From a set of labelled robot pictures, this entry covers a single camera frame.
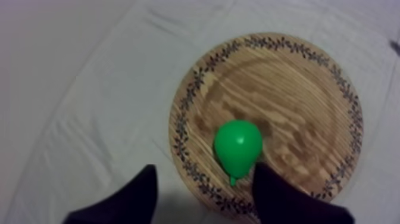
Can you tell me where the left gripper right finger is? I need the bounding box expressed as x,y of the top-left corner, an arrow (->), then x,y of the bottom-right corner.
251,162 -> 355,224

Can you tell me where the green toy pear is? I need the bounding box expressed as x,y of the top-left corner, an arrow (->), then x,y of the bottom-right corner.
213,120 -> 263,187

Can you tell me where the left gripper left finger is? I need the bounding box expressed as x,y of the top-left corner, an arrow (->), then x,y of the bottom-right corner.
62,164 -> 159,224

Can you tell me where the round wooden board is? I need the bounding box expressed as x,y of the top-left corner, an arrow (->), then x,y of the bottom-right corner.
168,32 -> 364,224

